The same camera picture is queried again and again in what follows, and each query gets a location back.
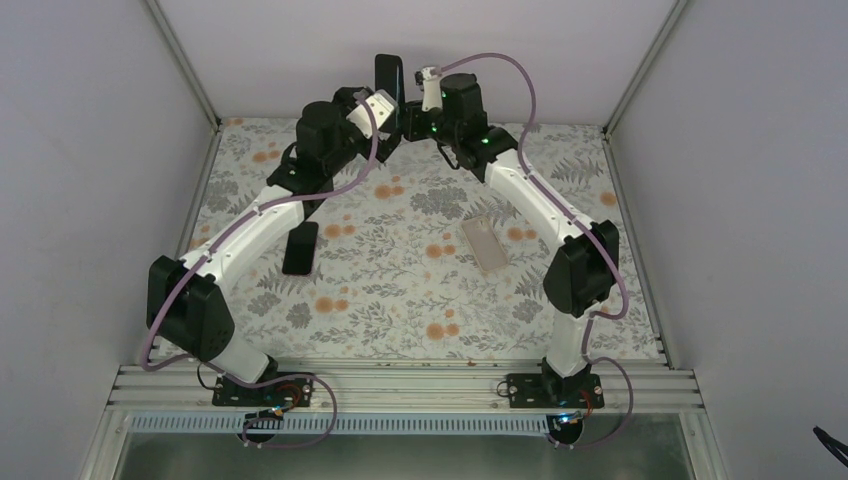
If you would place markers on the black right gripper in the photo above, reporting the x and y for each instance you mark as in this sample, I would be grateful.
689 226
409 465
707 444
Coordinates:
412 129

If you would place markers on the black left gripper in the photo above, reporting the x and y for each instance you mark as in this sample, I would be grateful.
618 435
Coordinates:
346 99

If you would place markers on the cream phone case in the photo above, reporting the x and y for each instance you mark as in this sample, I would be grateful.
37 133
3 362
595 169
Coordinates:
488 252

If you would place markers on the magenta phone black screen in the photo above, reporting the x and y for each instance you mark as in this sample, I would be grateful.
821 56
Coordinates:
300 250

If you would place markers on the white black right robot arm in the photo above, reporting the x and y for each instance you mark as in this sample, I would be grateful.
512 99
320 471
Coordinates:
584 266

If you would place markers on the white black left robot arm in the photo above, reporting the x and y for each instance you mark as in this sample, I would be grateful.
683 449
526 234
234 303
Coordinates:
187 297

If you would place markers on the black object at edge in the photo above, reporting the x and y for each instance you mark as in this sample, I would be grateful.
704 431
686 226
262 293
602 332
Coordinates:
835 447

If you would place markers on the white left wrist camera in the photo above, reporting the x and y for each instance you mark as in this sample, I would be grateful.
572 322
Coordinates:
372 112

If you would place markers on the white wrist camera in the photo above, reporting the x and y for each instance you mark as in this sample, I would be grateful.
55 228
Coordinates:
372 112
428 78

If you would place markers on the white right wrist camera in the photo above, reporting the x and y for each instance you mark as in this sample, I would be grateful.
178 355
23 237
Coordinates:
428 78

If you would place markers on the right aluminium corner post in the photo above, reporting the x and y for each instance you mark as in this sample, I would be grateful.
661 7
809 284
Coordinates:
656 46

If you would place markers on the aluminium corner post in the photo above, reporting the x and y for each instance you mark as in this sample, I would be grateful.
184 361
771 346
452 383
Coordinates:
656 46
186 69

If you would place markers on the left aluminium corner post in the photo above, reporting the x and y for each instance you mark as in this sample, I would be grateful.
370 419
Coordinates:
186 69

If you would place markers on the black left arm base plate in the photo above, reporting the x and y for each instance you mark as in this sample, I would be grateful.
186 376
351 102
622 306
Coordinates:
295 392

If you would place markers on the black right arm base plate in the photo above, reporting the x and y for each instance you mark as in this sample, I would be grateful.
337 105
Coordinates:
527 391

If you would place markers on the grey slotted cable duct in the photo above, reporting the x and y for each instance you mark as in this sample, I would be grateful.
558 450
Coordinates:
344 423

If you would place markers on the aluminium front rail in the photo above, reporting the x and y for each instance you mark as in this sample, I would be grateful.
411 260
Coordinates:
411 386

